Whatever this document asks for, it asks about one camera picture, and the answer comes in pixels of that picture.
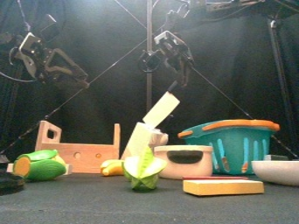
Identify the white toy cleaver black handle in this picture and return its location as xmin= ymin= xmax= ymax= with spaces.
xmin=141 ymin=80 xmax=182 ymax=130

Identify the white knife holder block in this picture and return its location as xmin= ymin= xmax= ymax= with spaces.
xmin=121 ymin=122 xmax=169 ymax=160

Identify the black tripod leg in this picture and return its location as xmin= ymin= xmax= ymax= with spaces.
xmin=267 ymin=17 xmax=299 ymax=160

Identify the teal basket orange rim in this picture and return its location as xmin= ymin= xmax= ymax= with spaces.
xmin=177 ymin=118 xmax=281 ymax=176

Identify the wooden toy crate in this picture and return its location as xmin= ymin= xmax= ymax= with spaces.
xmin=33 ymin=120 xmax=121 ymax=174

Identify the green yellow toy corn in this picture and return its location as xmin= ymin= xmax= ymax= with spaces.
xmin=12 ymin=149 xmax=69 ymax=181

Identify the yellow toy banana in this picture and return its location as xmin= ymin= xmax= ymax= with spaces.
xmin=98 ymin=158 xmax=126 ymax=177

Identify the thin red flat piece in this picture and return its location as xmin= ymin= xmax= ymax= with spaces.
xmin=181 ymin=175 xmax=249 ymax=181

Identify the small grey block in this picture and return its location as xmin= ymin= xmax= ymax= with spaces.
xmin=264 ymin=154 xmax=289 ymax=162

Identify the black round object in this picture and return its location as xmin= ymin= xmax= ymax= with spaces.
xmin=0 ymin=171 xmax=25 ymax=196

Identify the yellow rectangular block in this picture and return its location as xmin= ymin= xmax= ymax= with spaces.
xmin=181 ymin=178 xmax=265 ymax=197

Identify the white bowl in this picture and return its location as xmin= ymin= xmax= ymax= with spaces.
xmin=251 ymin=159 xmax=299 ymax=187

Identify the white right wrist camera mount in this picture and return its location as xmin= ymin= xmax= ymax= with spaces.
xmin=153 ymin=30 xmax=174 ymax=46

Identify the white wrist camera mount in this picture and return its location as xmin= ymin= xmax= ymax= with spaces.
xmin=153 ymin=30 xmax=174 ymax=46
xmin=16 ymin=31 xmax=44 ymax=80

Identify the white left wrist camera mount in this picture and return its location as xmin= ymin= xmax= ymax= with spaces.
xmin=16 ymin=31 xmax=44 ymax=80

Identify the vertical metal frame pole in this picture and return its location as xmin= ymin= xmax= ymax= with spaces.
xmin=145 ymin=0 xmax=153 ymax=112

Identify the white toy pot black handle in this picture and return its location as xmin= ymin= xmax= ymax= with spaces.
xmin=153 ymin=144 xmax=214 ymax=180

